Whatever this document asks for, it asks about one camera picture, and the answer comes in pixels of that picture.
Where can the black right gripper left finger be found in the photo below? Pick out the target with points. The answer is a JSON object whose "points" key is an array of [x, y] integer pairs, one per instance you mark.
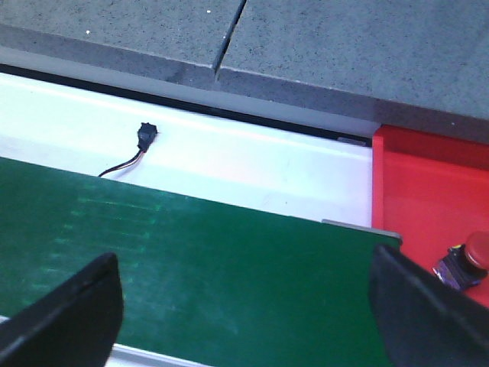
{"points": [[76, 324]]}

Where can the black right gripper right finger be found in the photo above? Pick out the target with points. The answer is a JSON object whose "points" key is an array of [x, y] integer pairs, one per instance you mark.
{"points": [[423, 322]]}

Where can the red mushroom push button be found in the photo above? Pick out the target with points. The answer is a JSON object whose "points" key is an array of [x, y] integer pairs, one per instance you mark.
{"points": [[465, 265]]}

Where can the red plastic tray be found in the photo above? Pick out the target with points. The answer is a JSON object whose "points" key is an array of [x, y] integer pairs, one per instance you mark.
{"points": [[430, 189]]}

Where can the green conveyor belt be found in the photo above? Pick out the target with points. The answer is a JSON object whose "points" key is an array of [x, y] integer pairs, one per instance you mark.
{"points": [[35, 194]]}

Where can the grey speckled right countertop slab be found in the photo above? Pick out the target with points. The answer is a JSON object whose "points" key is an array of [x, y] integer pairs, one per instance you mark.
{"points": [[414, 64]]}

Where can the grey speckled countertop slab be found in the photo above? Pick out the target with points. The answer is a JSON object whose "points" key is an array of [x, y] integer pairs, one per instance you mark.
{"points": [[414, 64], [177, 42]]}

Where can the grey speckled left countertop slab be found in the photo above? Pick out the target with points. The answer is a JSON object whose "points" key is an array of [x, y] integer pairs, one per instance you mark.
{"points": [[177, 42]]}

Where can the aluminium conveyor frame rail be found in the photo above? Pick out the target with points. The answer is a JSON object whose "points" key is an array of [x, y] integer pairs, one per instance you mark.
{"points": [[145, 357]]}

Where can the black sensor with cable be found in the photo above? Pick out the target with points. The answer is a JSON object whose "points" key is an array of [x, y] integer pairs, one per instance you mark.
{"points": [[146, 135]]}

